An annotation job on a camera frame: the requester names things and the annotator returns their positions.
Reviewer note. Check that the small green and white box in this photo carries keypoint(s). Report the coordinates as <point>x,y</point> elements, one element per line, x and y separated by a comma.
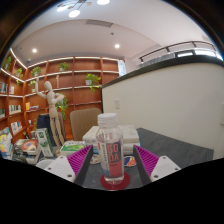
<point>71,147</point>

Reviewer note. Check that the dark books with orange cover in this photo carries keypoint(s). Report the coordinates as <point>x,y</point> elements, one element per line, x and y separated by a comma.
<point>26,146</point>

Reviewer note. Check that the grey window curtain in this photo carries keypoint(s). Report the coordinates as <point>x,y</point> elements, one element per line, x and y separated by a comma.
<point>156,59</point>

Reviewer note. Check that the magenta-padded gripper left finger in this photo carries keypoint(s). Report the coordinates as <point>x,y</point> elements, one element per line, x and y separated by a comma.
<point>63,166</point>

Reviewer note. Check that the green and white carton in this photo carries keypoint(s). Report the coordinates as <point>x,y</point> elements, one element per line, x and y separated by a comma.
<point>44,141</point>

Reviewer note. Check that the black ceiling track light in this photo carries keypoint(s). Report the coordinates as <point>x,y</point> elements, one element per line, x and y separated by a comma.
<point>180,45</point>

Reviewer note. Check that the orange wooden shelf unit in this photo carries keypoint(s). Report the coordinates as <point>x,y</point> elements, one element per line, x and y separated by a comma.
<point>83,93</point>

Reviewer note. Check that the multi-bulb ceiling lamp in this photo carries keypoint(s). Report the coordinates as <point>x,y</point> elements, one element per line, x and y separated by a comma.
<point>75,11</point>

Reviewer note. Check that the recessed round ceiling light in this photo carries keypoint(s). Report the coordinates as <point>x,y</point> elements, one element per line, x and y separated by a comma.
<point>117,46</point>
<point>34,50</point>

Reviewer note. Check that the clear bottle with pink label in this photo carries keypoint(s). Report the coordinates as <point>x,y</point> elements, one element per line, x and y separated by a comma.
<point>110,150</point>

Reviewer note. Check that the round printed badge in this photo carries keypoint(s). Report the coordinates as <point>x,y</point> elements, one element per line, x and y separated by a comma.
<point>130,161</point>
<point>95,159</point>

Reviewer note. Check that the ceiling air vent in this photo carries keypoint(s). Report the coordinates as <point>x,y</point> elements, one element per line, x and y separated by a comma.
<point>99,23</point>

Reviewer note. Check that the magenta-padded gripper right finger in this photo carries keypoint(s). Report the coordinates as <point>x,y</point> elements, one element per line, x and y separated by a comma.
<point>161,166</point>

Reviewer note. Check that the wooden artist mannequin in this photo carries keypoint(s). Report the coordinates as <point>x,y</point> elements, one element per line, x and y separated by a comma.
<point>52,103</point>

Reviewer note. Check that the white wall switch plate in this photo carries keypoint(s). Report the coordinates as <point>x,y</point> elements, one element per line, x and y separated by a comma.
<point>117,103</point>

